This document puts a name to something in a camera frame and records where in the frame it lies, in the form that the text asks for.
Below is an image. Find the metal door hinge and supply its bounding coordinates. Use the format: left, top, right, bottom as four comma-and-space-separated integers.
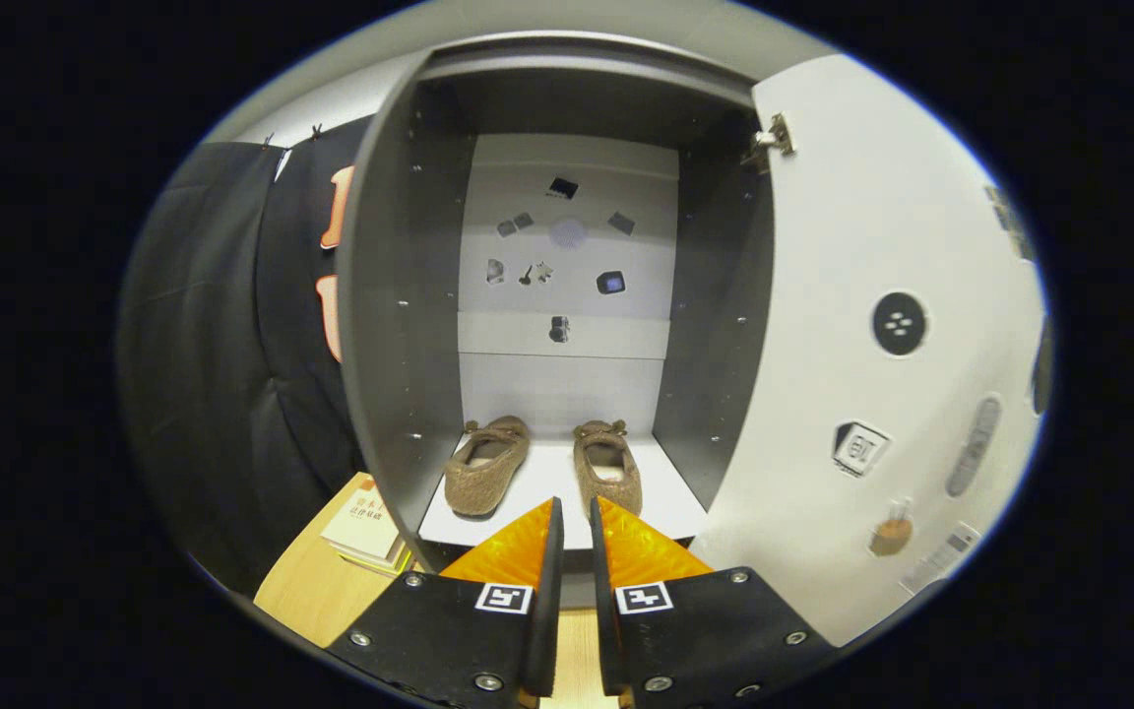
739, 111, 796, 173

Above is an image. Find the book with yellow edges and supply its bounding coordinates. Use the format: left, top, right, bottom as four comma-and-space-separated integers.
336, 540, 418, 580

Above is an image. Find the beige book orange corner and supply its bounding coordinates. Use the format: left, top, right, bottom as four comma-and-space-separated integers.
319, 473, 403, 564

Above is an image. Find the black backdrop cloth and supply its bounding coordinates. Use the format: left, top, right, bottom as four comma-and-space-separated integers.
116, 113, 376, 597

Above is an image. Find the brown fuzzy shoe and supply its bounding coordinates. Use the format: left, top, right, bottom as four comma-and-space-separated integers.
572, 419, 645, 517
443, 415, 533, 519

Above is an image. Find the white cabinet shelf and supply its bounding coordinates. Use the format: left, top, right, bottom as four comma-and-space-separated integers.
417, 433, 711, 550

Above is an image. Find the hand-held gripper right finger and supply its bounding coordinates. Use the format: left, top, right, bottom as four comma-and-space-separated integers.
589, 495, 836, 709

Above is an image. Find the grey shoe cabinet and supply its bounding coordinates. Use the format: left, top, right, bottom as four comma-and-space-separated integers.
336, 30, 775, 577

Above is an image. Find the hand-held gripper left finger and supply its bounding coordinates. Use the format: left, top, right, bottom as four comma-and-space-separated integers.
326, 497, 566, 709

